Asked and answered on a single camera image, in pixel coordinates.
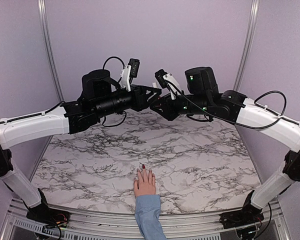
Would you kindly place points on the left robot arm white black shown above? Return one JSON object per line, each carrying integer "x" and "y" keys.
{"x": 101, "y": 96}

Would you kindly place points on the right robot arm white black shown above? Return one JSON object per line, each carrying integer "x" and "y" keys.
{"x": 237, "y": 109}

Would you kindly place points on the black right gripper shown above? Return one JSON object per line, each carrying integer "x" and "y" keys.
{"x": 168, "y": 113}

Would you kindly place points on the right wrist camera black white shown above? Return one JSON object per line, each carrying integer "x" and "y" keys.
{"x": 167, "y": 81}

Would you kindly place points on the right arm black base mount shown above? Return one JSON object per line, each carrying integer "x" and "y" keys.
{"x": 245, "y": 216}

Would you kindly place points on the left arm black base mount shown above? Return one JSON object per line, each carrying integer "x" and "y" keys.
{"x": 45, "y": 214}

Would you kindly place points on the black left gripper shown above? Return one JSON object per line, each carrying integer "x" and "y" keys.
{"x": 139, "y": 92}

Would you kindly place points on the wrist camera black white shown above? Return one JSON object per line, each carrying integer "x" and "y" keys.
{"x": 129, "y": 72}
{"x": 167, "y": 81}

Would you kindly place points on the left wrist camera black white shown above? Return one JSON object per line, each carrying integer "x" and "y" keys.
{"x": 129, "y": 72}

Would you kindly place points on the aluminium corner post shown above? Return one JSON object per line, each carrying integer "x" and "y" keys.
{"x": 48, "y": 48}
{"x": 248, "y": 42}

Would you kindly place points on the right aluminium corner post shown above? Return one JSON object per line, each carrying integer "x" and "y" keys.
{"x": 248, "y": 42}

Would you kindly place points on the blue shirt sleeve forearm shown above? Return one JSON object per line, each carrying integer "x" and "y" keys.
{"x": 147, "y": 213}

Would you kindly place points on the left aluminium corner post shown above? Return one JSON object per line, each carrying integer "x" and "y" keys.
{"x": 48, "y": 48}

